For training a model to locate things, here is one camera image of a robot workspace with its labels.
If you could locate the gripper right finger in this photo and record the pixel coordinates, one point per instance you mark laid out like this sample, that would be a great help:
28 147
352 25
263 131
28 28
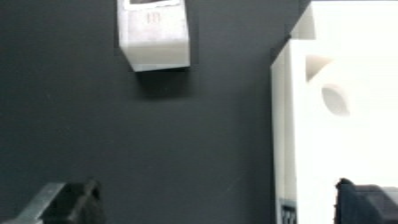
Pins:
366 204

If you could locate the white table leg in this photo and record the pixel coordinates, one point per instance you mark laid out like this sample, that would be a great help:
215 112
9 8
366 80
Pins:
153 34

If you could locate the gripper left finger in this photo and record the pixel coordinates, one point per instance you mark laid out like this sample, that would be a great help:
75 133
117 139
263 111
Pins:
66 204

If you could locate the white square tabletop tray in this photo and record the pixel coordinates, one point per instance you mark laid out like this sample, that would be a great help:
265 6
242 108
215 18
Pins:
334 107

